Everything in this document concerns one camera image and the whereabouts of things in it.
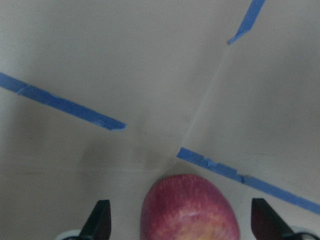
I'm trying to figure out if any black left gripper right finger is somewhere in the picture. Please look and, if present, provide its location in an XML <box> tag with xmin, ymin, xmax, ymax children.
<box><xmin>250</xmin><ymin>198</ymin><xmax>297</xmax><ymax>240</ymax></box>

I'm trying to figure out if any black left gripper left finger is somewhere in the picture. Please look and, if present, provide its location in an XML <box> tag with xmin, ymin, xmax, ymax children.
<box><xmin>78</xmin><ymin>199</ymin><xmax>111</xmax><ymax>240</ymax></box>

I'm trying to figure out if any red yellow apple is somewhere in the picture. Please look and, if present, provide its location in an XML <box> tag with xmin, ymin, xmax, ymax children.
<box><xmin>139</xmin><ymin>174</ymin><xmax>241</xmax><ymax>240</ymax></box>

